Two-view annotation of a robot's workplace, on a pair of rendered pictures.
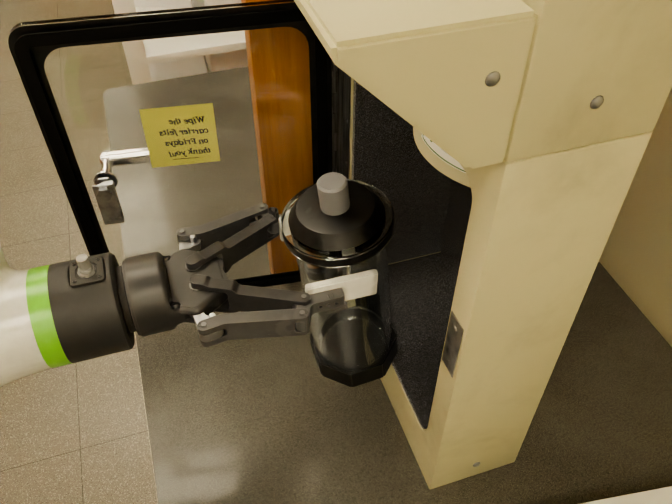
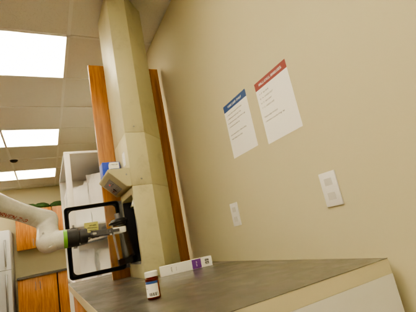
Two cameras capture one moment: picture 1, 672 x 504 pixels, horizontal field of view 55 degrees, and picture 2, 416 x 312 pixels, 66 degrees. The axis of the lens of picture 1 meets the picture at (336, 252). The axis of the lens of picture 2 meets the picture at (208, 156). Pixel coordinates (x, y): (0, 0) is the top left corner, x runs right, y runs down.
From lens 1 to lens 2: 151 cm
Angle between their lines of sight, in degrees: 59
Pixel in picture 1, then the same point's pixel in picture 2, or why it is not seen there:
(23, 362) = (60, 239)
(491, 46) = (124, 170)
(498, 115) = (128, 178)
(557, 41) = (132, 170)
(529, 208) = (138, 193)
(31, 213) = not seen: outside the picture
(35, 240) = not seen: outside the picture
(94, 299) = (74, 229)
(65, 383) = not seen: outside the picture
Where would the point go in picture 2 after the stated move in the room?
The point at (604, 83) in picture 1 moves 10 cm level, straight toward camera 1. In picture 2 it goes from (141, 176) to (131, 174)
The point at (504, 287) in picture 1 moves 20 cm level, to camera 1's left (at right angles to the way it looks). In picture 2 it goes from (140, 208) to (100, 216)
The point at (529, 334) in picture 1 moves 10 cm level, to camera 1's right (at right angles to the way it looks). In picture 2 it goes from (150, 222) to (169, 218)
